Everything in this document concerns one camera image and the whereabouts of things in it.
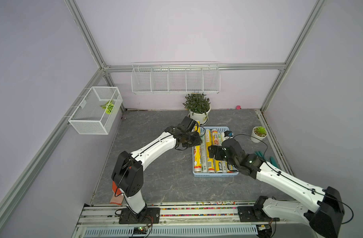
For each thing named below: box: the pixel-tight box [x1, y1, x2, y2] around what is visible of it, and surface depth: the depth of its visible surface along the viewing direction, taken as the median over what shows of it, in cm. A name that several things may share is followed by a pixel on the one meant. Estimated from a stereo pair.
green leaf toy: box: [100, 99, 115, 115], surface depth 84 cm
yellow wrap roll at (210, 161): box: [205, 128, 215, 174], surface depth 86 cm
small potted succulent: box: [250, 125, 268, 143], surface depth 98 cm
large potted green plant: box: [182, 93, 212, 125], surface depth 102 cm
